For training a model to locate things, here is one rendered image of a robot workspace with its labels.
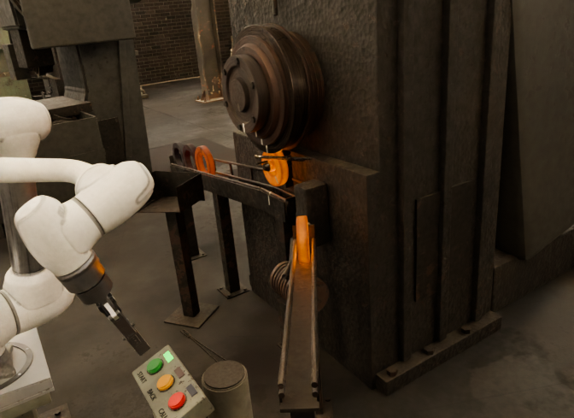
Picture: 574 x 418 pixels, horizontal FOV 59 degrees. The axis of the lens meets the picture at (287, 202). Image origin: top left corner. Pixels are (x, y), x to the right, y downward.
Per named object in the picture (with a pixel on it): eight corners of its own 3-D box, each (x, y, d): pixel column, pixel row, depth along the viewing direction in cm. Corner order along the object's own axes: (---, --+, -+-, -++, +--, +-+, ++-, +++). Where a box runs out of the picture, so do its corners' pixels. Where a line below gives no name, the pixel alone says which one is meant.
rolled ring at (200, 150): (191, 153, 273) (196, 152, 274) (202, 185, 271) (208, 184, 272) (201, 140, 257) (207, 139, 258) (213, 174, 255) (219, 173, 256)
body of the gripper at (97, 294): (108, 277, 108) (131, 307, 113) (99, 263, 115) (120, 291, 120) (77, 299, 106) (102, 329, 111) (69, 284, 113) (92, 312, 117)
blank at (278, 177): (264, 157, 211) (256, 159, 209) (277, 139, 198) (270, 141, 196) (278, 191, 207) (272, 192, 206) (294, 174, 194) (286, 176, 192)
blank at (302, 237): (310, 267, 168) (300, 267, 168) (307, 220, 172) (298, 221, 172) (308, 260, 153) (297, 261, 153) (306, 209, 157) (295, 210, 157)
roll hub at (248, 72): (264, 52, 172) (274, 133, 180) (228, 55, 195) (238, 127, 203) (249, 54, 169) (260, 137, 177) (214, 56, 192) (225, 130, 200)
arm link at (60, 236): (60, 285, 101) (114, 243, 107) (9, 226, 94) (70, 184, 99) (43, 271, 109) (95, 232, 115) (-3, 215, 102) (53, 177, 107)
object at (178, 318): (178, 299, 270) (154, 170, 244) (220, 306, 260) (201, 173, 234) (155, 320, 253) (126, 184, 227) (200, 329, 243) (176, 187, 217)
